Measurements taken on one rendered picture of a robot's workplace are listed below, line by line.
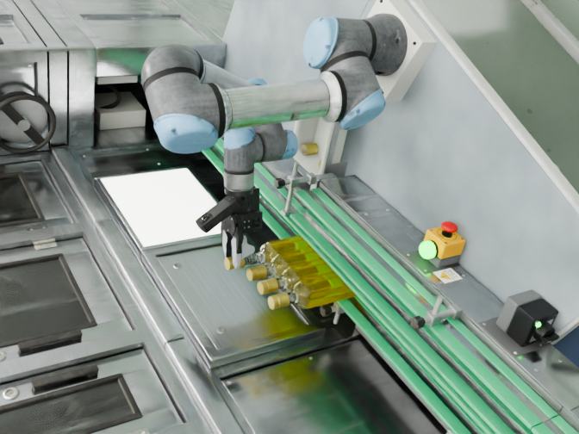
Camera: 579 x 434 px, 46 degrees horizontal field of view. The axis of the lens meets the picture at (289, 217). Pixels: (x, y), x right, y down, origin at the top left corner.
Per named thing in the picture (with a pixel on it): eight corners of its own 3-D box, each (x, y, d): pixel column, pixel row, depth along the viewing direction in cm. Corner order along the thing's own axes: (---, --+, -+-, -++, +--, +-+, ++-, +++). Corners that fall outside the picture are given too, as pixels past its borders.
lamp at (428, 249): (423, 251, 169) (414, 253, 167) (428, 236, 167) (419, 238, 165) (435, 261, 166) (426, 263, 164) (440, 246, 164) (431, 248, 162)
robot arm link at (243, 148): (264, 129, 168) (233, 132, 163) (263, 172, 171) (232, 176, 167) (248, 122, 174) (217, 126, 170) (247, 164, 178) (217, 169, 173)
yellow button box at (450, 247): (440, 246, 174) (419, 251, 170) (449, 222, 170) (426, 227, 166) (459, 263, 169) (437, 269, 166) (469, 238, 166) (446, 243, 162)
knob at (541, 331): (544, 335, 148) (556, 345, 146) (530, 340, 146) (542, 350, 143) (551, 319, 146) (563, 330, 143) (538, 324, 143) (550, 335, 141)
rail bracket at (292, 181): (304, 207, 201) (267, 213, 195) (314, 157, 192) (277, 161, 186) (309, 213, 199) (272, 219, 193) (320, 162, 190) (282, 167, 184)
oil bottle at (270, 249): (320, 245, 198) (254, 259, 187) (323, 229, 195) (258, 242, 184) (330, 257, 194) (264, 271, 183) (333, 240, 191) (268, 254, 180)
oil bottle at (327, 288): (353, 282, 186) (286, 299, 176) (357, 265, 184) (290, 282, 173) (365, 294, 183) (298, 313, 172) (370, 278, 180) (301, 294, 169)
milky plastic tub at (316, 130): (312, 151, 217) (289, 154, 212) (326, 84, 205) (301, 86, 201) (342, 178, 205) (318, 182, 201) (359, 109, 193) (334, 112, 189)
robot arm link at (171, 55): (117, 42, 143) (242, 97, 186) (131, 88, 140) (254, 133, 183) (159, 14, 138) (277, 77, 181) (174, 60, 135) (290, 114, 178)
